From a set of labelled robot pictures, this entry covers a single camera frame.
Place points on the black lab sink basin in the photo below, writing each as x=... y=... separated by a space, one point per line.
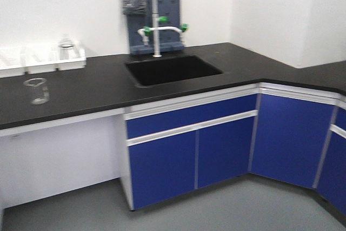
x=166 y=70

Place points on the blue lab base cabinet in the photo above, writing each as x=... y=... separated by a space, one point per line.
x=176 y=146

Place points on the grey pegboard drying rack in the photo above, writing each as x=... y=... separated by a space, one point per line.
x=169 y=40

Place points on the white gooseneck lab faucet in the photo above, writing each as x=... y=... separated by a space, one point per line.
x=156 y=19

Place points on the white plastic bin right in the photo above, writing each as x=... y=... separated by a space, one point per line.
x=78 y=62

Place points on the white plastic bin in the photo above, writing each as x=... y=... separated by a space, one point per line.
x=40 y=58
x=12 y=62
x=78 y=62

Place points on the clear glass flask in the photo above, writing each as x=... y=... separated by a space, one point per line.
x=66 y=48

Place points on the blue corner cabinet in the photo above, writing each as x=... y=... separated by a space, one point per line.
x=292 y=127

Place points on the white plastic bin middle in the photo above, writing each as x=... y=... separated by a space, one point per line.
x=40 y=58

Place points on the clear glass beaker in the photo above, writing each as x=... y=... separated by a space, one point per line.
x=38 y=89

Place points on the white plastic bin left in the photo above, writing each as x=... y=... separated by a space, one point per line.
x=12 y=62

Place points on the blue right side cabinet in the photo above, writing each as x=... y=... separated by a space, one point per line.
x=330 y=175

